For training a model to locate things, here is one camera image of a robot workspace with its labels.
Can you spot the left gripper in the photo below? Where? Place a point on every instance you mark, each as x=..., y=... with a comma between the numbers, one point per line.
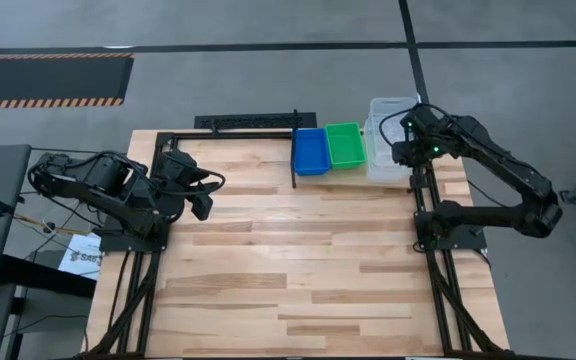
x=180, y=170

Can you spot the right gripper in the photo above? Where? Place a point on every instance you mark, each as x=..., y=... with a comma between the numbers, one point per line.
x=423, y=137

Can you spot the green plastic mesh basket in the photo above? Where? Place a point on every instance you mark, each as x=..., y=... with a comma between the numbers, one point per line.
x=345, y=145

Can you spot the blue plastic slotted basket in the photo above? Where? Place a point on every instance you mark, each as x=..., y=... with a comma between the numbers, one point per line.
x=310, y=152

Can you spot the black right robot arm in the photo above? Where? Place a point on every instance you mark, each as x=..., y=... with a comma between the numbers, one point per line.
x=498, y=160

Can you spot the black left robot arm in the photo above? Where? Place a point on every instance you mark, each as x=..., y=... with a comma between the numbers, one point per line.
x=98, y=175

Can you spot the black perforated computer case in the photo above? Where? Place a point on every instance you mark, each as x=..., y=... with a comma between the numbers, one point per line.
x=253, y=121

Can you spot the white printed paper sign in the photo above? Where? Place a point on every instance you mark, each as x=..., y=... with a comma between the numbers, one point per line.
x=80, y=260

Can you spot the black hazard striped mat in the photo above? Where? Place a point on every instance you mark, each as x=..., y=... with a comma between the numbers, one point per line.
x=43, y=77

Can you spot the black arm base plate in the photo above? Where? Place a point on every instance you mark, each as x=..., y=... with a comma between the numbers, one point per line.
x=118, y=245
x=468, y=242

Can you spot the black shelf post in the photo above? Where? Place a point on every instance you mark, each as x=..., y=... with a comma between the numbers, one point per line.
x=295, y=120

